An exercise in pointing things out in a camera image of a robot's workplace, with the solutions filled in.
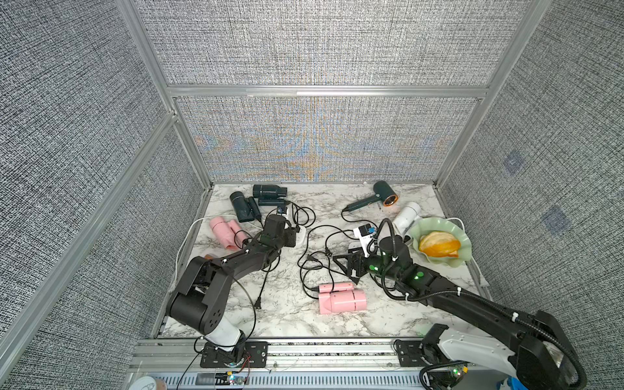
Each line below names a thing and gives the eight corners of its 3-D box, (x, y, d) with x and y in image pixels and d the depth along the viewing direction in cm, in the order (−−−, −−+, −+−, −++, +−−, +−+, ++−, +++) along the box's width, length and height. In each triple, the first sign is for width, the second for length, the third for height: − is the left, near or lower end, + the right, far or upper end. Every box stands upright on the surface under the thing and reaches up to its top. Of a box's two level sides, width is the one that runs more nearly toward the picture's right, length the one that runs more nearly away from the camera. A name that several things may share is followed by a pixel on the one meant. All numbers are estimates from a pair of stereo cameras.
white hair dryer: (388, 235, 103) (391, 227, 99) (400, 205, 114) (403, 197, 109) (408, 243, 101) (412, 236, 96) (418, 212, 111) (422, 204, 107)
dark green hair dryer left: (240, 225, 105) (237, 219, 102) (231, 199, 115) (228, 193, 111) (261, 218, 108) (259, 211, 104) (251, 193, 117) (249, 186, 114)
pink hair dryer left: (232, 254, 96) (228, 248, 92) (211, 228, 104) (208, 221, 100) (250, 241, 100) (248, 235, 96) (229, 217, 108) (226, 210, 104)
